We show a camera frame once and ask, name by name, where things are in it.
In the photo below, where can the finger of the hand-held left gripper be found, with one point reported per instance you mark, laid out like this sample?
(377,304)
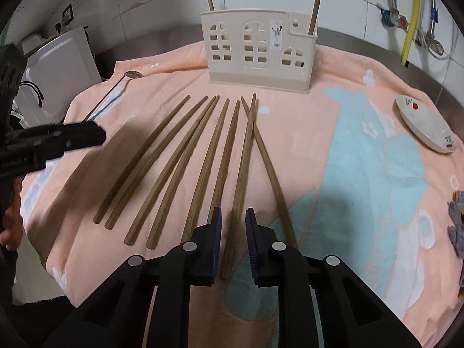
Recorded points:
(79,136)

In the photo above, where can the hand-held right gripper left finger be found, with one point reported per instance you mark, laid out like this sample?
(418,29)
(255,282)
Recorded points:
(216,232)

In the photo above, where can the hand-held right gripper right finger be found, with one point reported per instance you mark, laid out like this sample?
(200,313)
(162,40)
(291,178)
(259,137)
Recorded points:
(250,239)

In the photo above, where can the row of wooden chopsticks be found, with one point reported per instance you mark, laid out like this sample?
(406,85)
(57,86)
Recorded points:
(232,239)

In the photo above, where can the cream plastic utensil holder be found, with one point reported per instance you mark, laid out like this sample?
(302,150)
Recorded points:
(275,61)

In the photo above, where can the person's left hand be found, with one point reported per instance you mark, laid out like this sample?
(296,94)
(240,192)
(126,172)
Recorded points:
(12,228)

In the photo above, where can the white appliance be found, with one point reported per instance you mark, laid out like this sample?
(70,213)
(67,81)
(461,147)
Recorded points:
(61,65)

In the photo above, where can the metal spoon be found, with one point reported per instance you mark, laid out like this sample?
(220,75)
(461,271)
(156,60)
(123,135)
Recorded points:
(134,74)

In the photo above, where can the pink whale print towel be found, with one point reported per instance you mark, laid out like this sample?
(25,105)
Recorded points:
(308,134)

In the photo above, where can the grey knit glove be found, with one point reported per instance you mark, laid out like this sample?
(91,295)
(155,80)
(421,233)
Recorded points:
(457,232)

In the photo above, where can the white flower print dish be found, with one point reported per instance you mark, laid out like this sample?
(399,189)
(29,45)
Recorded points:
(424,123)

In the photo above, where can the metal water valve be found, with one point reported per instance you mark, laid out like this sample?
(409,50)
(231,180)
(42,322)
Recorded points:
(389,16)
(435,45)

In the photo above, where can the wall socket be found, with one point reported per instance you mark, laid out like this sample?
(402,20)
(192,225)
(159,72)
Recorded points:
(67,13)

